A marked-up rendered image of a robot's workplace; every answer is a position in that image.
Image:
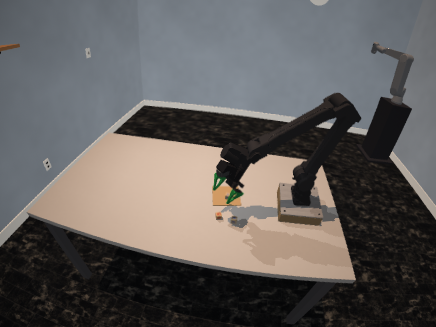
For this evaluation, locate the tan flat mat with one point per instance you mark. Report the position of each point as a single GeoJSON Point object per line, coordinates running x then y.
{"type": "Point", "coordinates": [219, 197]}

